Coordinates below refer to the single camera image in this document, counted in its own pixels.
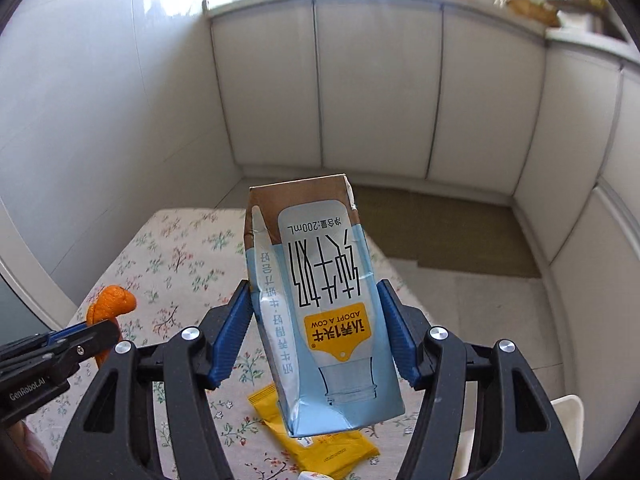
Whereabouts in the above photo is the orange peel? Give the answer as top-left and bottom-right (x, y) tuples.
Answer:
(86, 285), (137, 367)

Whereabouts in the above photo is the person's left forearm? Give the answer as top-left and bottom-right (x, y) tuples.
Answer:
(0, 420), (52, 480)

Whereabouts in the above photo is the olive floor mat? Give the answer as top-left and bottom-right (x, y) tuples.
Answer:
(352, 185), (542, 279)

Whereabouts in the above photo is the blue and brown milk carton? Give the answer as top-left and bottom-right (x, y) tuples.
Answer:
(243, 173), (405, 437)

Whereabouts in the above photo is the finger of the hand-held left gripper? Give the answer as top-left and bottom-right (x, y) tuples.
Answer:
(0, 324), (98, 361)
(47, 320), (122, 378)

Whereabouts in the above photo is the floral tablecloth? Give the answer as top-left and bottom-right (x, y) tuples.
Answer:
(47, 207), (436, 480)

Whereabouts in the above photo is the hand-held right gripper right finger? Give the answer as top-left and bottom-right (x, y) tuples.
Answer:
(375, 279), (581, 480)

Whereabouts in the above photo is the yellow snack packet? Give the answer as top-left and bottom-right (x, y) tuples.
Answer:
(248, 382), (381, 480)

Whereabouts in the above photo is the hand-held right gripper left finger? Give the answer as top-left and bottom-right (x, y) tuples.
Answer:
(50, 280), (253, 480)

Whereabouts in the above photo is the white plastic tray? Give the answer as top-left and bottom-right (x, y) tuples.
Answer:
(450, 395), (585, 480)

